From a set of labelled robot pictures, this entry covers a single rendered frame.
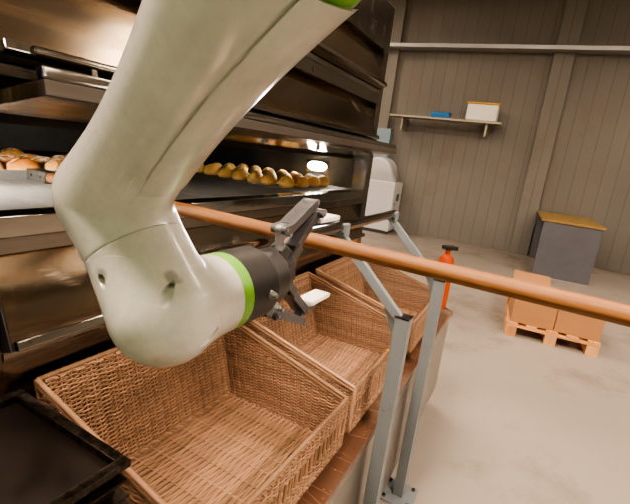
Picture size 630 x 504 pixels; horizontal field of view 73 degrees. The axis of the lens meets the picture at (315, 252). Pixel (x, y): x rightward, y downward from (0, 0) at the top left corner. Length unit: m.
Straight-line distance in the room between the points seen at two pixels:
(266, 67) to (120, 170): 0.16
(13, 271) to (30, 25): 0.44
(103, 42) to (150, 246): 0.68
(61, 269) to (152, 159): 0.71
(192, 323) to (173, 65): 0.22
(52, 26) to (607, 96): 8.18
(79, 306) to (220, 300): 0.65
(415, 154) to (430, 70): 1.51
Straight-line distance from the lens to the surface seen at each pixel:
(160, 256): 0.42
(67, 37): 0.99
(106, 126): 0.37
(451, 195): 8.50
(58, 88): 0.81
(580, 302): 0.73
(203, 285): 0.42
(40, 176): 1.43
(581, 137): 8.50
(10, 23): 0.94
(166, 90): 0.31
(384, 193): 8.01
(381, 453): 1.39
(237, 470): 1.18
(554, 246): 6.89
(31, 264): 1.02
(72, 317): 1.05
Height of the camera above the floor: 1.36
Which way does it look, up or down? 13 degrees down
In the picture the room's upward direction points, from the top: 7 degrees clockwise
